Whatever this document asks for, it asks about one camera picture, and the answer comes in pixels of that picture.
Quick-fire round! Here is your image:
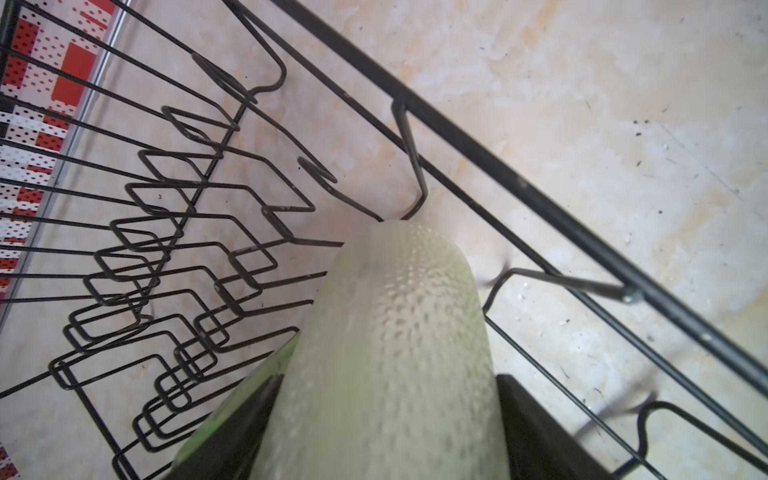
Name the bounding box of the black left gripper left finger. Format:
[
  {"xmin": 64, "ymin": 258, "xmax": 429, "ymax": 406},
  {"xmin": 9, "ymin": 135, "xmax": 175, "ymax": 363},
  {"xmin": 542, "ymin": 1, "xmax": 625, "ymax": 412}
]
[{"xmin": 166, "ymin": 375, "xmax": 284, "ymax": 479}]

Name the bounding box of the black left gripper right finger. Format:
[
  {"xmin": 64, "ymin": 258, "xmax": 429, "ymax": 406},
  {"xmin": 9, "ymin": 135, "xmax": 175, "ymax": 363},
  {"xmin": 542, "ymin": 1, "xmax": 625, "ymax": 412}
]
[{"xmin": 496, "ymin": 374, "xmax": 612, "ymax": 479}]

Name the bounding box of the pale green frosted glass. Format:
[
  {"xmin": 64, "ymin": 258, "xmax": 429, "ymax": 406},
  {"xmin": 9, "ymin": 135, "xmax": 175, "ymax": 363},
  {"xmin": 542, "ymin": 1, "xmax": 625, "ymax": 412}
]
[{"xmin": 251, "ymin": 221, "xmax": 510, "ymax": 479}]

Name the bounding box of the green ribbed glass cup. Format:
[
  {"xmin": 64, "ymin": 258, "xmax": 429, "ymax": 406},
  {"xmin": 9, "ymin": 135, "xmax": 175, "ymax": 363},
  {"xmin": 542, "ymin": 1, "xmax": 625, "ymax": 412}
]
[{"xmin": 171, "ymin": 336, "xmax": 299, "ymax": 474}]

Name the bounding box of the black wire dish rack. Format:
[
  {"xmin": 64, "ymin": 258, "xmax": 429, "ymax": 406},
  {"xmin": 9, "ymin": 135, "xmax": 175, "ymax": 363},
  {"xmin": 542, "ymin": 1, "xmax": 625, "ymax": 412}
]
[{"xmin": 1, "ymin": 1, "xmax": 767, "ymax": 479}]

